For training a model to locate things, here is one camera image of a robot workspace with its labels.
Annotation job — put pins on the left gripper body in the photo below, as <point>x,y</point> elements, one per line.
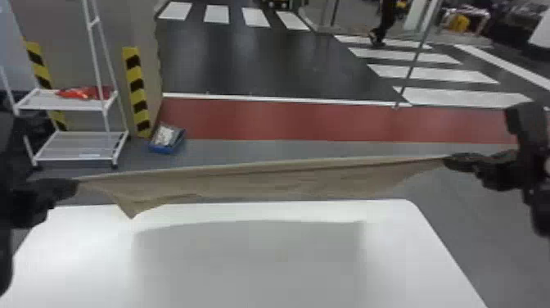
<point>41,200</point>

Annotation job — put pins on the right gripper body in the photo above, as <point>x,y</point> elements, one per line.
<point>494,170</point>

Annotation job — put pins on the beige towel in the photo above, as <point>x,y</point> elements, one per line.
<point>258,180</point>

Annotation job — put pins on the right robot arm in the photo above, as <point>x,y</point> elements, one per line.
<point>539,202</point>

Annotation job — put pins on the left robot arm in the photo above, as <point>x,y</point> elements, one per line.
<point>13,150</point>

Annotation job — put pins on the white shelf trolley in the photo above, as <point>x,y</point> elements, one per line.
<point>73,144</point>

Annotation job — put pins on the red snack packet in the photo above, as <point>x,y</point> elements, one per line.
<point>75,93</point>

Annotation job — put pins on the blue tray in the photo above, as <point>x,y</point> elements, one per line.
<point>166,138</point>

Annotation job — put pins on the person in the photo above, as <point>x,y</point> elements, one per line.
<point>384,21</point>

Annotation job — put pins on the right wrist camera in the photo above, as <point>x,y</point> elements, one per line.
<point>526,122</point>

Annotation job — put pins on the yellow black striped post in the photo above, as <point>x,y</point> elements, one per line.
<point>137,90</point>
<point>43,77</point>

